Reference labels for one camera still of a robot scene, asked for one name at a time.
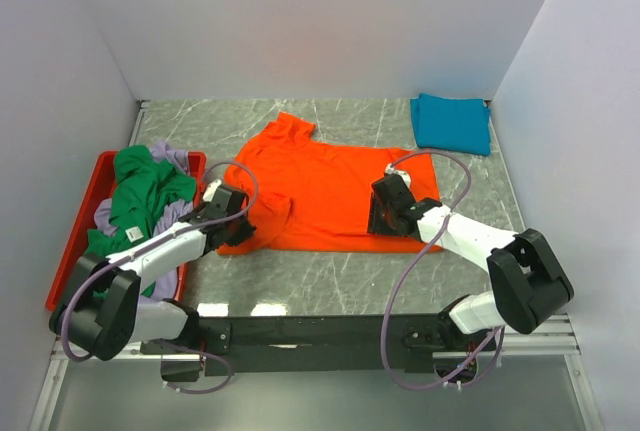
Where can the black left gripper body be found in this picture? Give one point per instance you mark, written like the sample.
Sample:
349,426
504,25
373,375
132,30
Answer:
239,232

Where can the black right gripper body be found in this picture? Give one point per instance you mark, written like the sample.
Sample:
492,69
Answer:
380,219

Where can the orange t shirt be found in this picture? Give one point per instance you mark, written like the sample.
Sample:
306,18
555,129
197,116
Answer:
313,196

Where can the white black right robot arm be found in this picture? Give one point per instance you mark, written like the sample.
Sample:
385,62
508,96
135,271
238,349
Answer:
527,281

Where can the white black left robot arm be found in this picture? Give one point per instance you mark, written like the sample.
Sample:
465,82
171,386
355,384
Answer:
100,311

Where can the green t shirt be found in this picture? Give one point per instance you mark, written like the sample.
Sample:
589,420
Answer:
153,190

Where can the folded blue t shirt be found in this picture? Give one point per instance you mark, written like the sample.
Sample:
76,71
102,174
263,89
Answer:
458,125

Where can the red plastic bin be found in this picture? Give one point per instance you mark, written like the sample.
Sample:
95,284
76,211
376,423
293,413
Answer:
101,186

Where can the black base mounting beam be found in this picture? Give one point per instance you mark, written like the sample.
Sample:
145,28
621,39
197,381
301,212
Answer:
324,343

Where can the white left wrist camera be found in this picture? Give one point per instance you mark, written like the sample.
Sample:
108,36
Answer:
211,189

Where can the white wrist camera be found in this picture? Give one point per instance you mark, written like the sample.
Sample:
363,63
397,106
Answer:
404,175
211,189

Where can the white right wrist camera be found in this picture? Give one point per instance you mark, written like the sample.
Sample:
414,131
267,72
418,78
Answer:
404,175

